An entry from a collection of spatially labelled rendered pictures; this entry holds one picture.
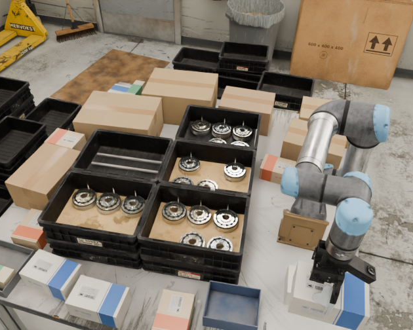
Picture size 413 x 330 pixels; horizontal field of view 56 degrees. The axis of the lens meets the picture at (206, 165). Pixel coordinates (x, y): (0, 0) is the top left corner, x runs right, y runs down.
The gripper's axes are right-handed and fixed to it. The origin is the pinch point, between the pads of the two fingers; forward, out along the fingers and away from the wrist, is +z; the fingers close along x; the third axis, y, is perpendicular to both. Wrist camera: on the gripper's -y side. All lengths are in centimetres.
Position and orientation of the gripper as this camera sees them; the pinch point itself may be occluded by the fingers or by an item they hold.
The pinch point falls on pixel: (330, 292)
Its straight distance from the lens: 121.0
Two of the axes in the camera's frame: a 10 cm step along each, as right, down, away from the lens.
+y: -9.6, -2.0, 1.9
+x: -2.8, 6.5, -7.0
